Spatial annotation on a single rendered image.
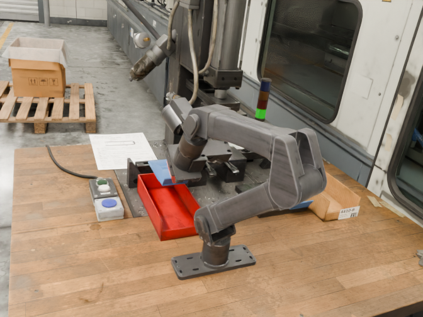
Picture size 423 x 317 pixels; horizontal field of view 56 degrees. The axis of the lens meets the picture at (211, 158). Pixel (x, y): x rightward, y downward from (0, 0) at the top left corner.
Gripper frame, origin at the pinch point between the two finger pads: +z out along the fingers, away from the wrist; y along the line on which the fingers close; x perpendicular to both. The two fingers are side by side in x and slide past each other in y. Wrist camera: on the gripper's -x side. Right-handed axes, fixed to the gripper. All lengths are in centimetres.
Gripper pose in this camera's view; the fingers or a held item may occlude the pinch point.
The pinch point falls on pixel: (175, 180)
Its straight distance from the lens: 104.2
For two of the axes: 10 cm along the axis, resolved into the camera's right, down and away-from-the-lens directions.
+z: -3.0, 5.5, 7.8
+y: -2.8, -8.3, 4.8
